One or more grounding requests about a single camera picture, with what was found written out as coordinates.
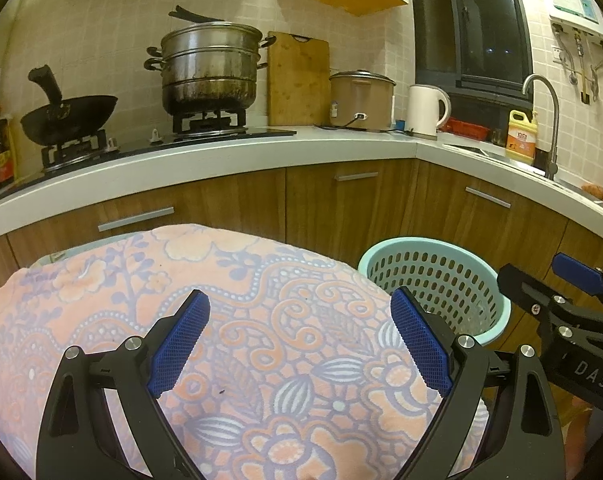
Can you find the black spatula handle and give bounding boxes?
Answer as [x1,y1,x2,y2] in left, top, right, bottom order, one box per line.
[168,4,228,25]

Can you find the black wok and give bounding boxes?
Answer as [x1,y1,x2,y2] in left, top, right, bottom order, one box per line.
[20,65,119,146]

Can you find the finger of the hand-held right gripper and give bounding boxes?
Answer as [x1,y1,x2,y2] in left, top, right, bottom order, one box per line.
[497,262,603,343]
[553,252,603,307]

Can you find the yellow detergent bottle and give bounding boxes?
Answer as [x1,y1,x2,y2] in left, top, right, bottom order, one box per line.
[504,109,539,166]

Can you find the metal water heater pipes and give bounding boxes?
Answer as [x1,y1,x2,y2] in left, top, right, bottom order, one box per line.
[551,24,603,107]

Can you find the teal plastic basket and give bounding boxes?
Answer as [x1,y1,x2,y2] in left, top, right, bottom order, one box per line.
[357,236,511,349]

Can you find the steel steamer pot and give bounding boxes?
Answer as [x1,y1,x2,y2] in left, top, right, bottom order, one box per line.
[144,22,277,117]

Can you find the wooden kitchen cabinet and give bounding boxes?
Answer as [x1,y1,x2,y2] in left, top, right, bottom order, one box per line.
[0,159,603,361]

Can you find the red plastic tray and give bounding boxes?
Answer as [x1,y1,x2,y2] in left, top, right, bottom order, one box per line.
[438,117,490,141]

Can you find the dark window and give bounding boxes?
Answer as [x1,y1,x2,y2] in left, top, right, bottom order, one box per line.
[408,0,535,107]

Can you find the steel sink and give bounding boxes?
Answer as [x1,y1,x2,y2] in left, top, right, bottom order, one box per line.
[442,141,582,192]

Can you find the steel kitchen faucet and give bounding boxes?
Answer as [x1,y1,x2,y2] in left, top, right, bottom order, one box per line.
[522,73,561,181]

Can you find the black gas stove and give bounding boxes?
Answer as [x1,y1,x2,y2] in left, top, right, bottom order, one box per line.
[0,109,298,199]

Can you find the white electric kettle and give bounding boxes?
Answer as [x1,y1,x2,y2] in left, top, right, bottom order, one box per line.
[407,84,453,140]

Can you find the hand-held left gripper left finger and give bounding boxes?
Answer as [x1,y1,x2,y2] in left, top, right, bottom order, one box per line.
[35,288,212,480]

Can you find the person's right hand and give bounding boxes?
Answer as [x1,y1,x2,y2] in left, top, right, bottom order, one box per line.
[564,394,596,467]

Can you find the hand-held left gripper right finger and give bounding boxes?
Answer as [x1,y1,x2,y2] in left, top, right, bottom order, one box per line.
[390,286,567,480]

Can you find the floral pink tablecloth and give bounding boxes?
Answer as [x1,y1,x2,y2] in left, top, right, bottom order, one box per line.
[0,223,490,480]

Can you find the wooden cutting board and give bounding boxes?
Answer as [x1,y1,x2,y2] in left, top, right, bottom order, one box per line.
[266,31,331,127]

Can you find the brown rice cooker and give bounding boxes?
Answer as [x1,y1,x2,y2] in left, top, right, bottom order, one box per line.
[328,70,397,132]

